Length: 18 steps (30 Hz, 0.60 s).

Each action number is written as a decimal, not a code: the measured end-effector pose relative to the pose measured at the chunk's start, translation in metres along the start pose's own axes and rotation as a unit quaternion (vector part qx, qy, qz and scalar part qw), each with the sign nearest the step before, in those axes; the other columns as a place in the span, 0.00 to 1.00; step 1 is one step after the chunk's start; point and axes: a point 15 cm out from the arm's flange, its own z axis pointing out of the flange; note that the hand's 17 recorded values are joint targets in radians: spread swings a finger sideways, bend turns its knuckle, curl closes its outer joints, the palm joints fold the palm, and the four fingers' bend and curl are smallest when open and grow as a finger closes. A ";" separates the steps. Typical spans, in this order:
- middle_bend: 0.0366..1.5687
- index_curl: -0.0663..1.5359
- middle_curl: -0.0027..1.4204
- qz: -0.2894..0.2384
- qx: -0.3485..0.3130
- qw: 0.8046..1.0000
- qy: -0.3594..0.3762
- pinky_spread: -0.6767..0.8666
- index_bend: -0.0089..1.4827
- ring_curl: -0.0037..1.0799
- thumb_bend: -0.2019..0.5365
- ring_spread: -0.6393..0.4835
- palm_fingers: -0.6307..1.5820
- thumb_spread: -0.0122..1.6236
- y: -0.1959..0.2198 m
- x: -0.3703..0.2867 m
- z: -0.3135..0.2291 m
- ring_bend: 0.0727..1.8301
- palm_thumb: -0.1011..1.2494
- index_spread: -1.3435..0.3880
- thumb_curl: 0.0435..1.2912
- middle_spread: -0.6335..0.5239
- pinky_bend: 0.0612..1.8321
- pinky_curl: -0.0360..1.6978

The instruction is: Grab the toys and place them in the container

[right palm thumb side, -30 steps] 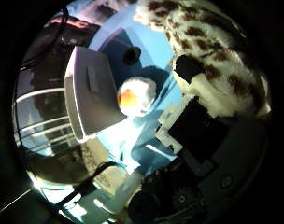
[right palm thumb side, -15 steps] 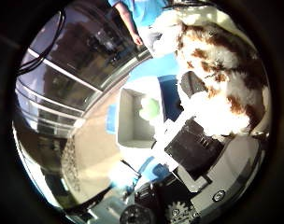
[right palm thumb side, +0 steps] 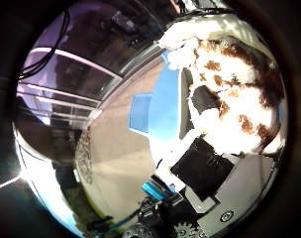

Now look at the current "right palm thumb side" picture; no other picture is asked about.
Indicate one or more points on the brown spotted white plush toy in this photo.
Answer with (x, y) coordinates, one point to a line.
(243, 105)

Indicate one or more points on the blue table mat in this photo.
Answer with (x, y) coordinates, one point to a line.
(163, 105)

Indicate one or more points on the white window frame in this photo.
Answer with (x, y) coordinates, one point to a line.
(74, 57)

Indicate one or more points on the dark mesh strip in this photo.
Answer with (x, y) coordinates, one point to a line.
(84, 155)

